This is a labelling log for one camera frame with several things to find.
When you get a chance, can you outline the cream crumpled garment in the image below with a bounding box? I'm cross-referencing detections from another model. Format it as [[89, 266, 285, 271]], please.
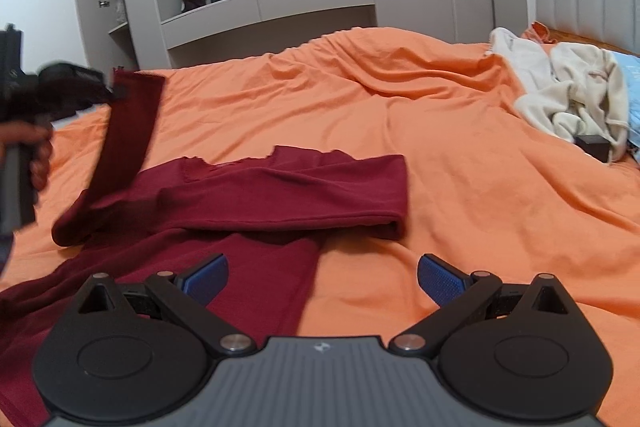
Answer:
[[487, 27, 631, 160]]

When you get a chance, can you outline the light blue pillow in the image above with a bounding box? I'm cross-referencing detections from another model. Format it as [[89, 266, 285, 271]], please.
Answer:
[[612, 52, 640, 128]]

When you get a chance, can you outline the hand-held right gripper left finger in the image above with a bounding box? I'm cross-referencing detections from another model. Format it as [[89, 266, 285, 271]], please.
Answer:
[[75, 253, 257, 356]]

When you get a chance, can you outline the person's left hand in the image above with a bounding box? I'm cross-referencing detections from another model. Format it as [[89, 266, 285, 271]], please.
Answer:
[[0, 122, 54, 192]]

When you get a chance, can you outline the orange bed blanket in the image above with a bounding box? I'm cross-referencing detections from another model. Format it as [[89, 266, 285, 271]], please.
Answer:
[[0, 26, 640, 427]]

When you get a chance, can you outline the dark red long-sleeved shirt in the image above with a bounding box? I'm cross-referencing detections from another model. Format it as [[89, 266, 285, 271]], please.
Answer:
[[0, 69, 408, 427]]

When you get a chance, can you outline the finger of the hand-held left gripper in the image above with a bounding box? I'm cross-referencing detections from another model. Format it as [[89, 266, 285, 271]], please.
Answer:
[[82, 67, 127, 108]]

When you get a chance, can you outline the small black box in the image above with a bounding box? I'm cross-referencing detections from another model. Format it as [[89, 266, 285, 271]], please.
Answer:
[[574, 134, 613, 164]]

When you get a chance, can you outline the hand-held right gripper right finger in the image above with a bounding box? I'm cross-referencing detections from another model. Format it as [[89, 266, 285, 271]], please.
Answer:
[[389, 253, 571, 356]]

